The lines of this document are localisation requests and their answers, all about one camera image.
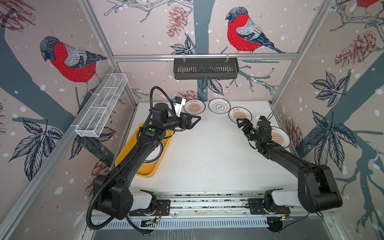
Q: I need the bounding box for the orange sunburst plate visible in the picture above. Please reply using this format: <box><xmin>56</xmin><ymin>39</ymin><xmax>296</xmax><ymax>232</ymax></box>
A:
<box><xmin>184</xmin><ymin>99</ymin><xmax>206</xmax><ymax>115</ymax></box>
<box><xmin>228</xmin><ymin>107</ymin><xmax>253</xmax><ymax>124</ymax></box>
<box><xmin>271</xmin><ymin>127</ymin><xmax>291</xmax><ymax>149</ymax></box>

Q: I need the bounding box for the aluminium frame crossbar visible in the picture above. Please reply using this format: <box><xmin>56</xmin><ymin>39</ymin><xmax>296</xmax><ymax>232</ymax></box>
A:
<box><xmin>113</xmin><ymin>53</ymin><xmax>298</xmax><ymax>63</ymax></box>

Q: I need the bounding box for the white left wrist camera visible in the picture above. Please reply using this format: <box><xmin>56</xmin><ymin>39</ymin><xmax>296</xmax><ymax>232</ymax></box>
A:
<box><xmin>172</xmin><ymin>97</ymin><xmax>186</xmax><ymax>117</ymax></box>

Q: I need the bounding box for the yellow plastic bin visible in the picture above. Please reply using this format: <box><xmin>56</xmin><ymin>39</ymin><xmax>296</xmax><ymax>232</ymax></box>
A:
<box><xmin>115</xmin><ymin>123</ymin><xmax>171</xmax><ymax>178</ymax></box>

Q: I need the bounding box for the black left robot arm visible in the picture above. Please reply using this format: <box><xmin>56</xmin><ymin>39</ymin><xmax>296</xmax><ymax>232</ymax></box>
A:
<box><xmin>86</xmin><ymin>103</ymin><xmax>201</xmax><ymax>230</ymax></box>

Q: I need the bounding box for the red green rim plate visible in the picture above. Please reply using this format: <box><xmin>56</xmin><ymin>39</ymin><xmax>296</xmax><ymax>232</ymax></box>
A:
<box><xmin>144</xmin><ymin>142</ymin><xmax>165</xmax><ymax>165</ymax></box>

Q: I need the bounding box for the white mesh wire shelf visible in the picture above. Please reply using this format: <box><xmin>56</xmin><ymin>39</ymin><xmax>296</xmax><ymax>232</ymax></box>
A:
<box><xmin>75</xmin><ymin>73</ymin><xmax>128</xmax><ymax>138</ymax></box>

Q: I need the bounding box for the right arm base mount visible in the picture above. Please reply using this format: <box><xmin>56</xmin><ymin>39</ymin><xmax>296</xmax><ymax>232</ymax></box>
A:
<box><xmin>245</xmin><ymin>198</ymin><xmax>291</xmax><ymax>215</ymax></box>

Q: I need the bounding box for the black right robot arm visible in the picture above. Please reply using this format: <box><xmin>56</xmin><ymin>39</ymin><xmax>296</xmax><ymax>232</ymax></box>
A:
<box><xmin>237</xmin><ymin>116</ymin><xmax>343</xmax><ymax>213</ymax></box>

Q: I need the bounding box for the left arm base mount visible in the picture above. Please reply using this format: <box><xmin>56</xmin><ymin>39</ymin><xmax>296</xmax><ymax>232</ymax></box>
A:
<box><xmin>129</xmin><ymin>200</ymin><xmax>171</xmax><ymax>217</ymax></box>

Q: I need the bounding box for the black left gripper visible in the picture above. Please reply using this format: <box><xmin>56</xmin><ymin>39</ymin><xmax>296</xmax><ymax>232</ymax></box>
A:
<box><xmin>162</xmin><ymin>111</ymin><xmax>201</xmax><ymax>132</ymax></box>

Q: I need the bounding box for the aluminium rail bed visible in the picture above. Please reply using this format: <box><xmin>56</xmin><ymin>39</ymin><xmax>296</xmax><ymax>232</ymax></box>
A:
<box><xmin>85</xmin><ymin>191</ymin><xmax>335</xmax><ymax>218</ymax></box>

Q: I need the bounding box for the white black motif plate back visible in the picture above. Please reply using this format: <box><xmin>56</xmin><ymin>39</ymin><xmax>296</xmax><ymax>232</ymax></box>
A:
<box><xmin>209</xmin><ymin>98</ymin><xmax>231</xmax><ymax>115</ymax></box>

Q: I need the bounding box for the black hanging wire basket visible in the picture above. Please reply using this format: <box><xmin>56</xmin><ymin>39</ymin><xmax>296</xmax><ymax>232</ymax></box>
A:
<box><xmin>174</xmin><ymin>58</ymin><xmax>239</xmax><ymax>80</ymax></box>

